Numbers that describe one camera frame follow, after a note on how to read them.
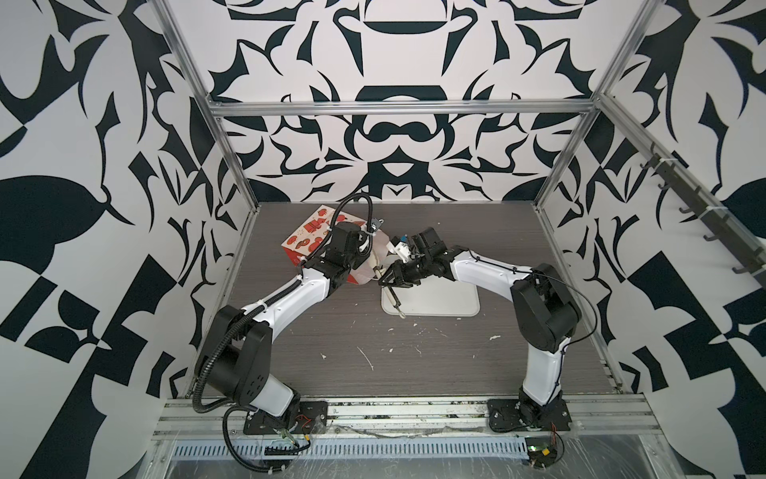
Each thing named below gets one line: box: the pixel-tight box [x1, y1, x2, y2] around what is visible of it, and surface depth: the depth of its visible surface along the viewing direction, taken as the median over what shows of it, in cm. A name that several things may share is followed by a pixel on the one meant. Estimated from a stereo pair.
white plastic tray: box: [381, 275, 480, 317], surface depth 93 cm
